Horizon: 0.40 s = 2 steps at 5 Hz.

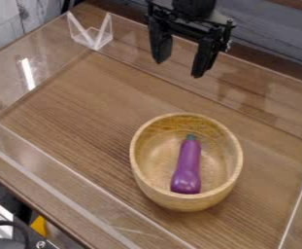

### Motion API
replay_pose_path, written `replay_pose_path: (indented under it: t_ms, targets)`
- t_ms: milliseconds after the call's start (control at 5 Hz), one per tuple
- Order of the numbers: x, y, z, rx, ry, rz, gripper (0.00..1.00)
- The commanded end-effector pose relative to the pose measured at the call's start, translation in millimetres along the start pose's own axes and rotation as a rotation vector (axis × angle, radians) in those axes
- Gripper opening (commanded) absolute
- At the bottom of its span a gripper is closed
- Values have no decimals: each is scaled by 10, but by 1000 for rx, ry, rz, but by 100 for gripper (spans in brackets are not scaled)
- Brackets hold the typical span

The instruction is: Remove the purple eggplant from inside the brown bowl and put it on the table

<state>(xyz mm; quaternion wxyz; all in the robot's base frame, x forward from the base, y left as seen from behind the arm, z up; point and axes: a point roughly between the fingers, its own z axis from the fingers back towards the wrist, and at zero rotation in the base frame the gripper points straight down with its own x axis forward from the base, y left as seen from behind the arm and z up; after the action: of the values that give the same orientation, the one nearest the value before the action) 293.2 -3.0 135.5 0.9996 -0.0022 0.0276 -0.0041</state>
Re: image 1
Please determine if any brown wooden bowl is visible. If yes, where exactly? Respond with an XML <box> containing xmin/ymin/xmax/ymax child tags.
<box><xmin>129</xmin><ymin>113</ymin><xmax>243</xmax><ymax>212</ymax></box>

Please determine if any purple toy eggplant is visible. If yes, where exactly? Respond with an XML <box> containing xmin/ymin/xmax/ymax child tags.
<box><xmin>171</xmin><ymin>134</ymin><xmax>201</xmax><ymax>195</ymax></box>

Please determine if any yellow tag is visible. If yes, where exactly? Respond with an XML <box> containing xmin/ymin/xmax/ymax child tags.
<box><xmin>29</xmin><ymin>216</ymin><xmax>48</xmax><ymax>237</ymax></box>

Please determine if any clear acrylic corner bracket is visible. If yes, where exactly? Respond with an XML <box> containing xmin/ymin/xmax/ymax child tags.
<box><xmin>67</xmin><ymin>13</ymin><xmax>113</xmax><ymax>51</ymax></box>

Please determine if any clear acrylic tray wall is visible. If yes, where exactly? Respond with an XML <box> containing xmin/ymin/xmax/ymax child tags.
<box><xmin>0</xmin><ymin>123</ymin><xmax>195</xmax><ymax>249</ymax></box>

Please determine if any black cable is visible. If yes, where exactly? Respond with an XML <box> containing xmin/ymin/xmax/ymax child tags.
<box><xmin>0</xmin><ymin>220</ymin><xmax>33</xmax><ymax>249</ymax></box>

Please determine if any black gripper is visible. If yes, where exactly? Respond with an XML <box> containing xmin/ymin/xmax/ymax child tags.
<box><xmin>145</xmin><ymin>0</ymin><xmax>236</xmax><ymax>78</ymax></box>

